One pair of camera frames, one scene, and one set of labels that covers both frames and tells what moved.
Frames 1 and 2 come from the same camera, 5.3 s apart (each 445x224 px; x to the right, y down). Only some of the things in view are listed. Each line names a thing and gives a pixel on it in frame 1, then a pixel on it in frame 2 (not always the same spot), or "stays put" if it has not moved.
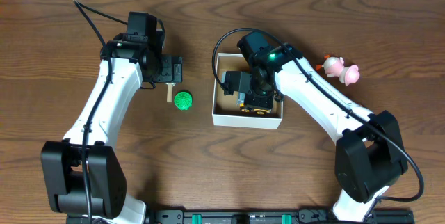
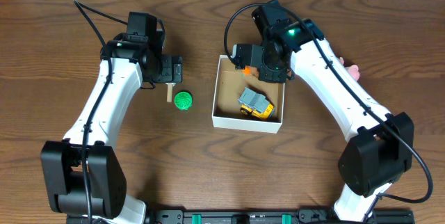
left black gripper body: x=170 y=74 stays put
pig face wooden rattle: x=170 y=88 stays put
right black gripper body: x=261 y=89 → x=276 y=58
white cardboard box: x=226 y=110 stays put
